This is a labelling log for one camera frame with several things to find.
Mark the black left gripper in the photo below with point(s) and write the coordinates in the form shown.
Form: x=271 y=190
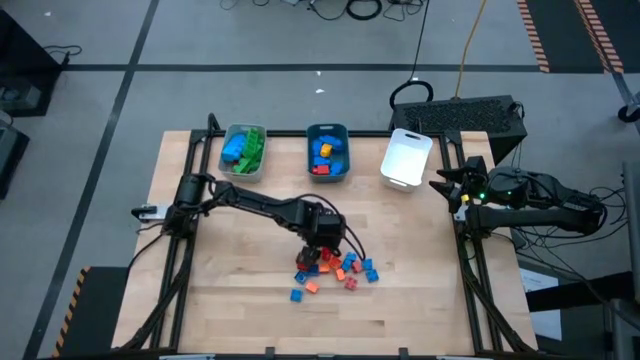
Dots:
x=310 y=225

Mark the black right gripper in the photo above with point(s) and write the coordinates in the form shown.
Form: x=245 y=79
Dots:
x=477 y=187

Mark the small blue toy block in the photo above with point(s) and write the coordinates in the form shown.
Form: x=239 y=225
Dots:
x=300 y=277
x=367 y=263
x=346 y=265
x=350 y=257
x=296 y=295
x=313 y=271
x=371 y=275

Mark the small red toy block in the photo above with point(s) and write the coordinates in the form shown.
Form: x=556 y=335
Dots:
x=325 y=253
x=357 y=266
x=350 y=283

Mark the medium blue toy block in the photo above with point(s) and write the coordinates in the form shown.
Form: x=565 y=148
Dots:
x=337 y=167
x=334 y=141
x=320 y=161
x=316 y=147

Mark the medium yellow toy block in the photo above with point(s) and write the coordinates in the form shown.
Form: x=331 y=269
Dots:
x=326 y=149

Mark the large green toy block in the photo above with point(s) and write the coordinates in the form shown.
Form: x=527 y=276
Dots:
x=254 y=142
x=245 y=166

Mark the large blue toy block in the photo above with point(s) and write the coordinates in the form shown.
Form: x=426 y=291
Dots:
x=233 y=148

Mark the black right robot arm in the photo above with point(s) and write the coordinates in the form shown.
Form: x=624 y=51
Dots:
x=530 y=220

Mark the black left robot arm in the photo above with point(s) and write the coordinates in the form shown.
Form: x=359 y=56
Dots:
x=250 y=202

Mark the white plastic bin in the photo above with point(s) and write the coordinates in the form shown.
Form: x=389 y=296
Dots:
x=405 y=160

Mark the black computer tower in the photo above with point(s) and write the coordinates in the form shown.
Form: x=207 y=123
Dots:
x=460 y=117

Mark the teal plastic bin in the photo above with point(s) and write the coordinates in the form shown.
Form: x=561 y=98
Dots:
x=310 y=175

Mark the light grey plastic bin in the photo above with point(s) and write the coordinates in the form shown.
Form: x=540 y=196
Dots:
x=225 y=172

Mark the white paper sheet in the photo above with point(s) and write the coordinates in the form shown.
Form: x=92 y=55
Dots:
x=537 y=280

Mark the black beam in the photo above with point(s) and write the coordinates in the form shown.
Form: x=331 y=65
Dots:
x=575 y=295

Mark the black mat orange striped edges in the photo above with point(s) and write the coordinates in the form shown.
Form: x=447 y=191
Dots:
x=560 y=30

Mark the black caster wheel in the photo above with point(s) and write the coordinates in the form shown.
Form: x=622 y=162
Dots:
x=629 y=114

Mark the black mat hazard stripe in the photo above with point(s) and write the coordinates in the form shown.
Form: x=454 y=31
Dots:
x=100 y=310

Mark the grey cart leg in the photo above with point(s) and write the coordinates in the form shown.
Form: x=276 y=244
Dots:
x=622 y=330

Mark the black floor equipment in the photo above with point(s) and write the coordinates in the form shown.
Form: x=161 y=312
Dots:
x=25 y=60
x=10 y=160

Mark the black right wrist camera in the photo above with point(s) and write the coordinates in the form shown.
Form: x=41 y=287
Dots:
x=475 y=165

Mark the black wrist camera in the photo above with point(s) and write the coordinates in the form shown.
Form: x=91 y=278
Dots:
x=475 y=165
x=333 y=227

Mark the silver arm base bracket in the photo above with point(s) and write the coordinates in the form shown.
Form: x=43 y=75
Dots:
x=152 y=212
x=459 y=213

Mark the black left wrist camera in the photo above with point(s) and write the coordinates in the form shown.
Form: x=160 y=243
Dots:
x=333 y=227

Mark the black table frame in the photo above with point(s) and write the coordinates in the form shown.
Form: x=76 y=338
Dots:
x=285 y=133

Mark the grey metal post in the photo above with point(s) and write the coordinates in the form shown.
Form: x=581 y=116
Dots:
x=632 y=225

